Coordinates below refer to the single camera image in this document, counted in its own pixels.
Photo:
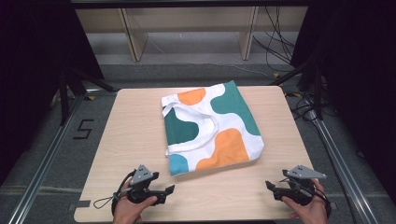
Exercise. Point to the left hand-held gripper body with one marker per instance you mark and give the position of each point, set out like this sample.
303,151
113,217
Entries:
141,177

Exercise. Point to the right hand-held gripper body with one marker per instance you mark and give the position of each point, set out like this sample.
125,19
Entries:
300,186

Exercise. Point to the white tote bag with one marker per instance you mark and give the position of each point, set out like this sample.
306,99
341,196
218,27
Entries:
224,124

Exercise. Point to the person's right hand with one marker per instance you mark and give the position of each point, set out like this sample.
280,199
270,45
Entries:
308,211

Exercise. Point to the person's left hand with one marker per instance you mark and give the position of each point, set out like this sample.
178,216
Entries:
130,210

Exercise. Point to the grey tape strip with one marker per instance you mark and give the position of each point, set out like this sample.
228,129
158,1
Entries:
83,204

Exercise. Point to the yellow tape piece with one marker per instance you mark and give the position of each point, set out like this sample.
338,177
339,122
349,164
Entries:
276,75
91,97
296,94

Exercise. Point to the black metal stand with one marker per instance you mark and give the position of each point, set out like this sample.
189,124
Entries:
317,90
64,96

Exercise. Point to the aluminium floor rail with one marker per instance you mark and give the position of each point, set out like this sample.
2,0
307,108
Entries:
339,161
43,161

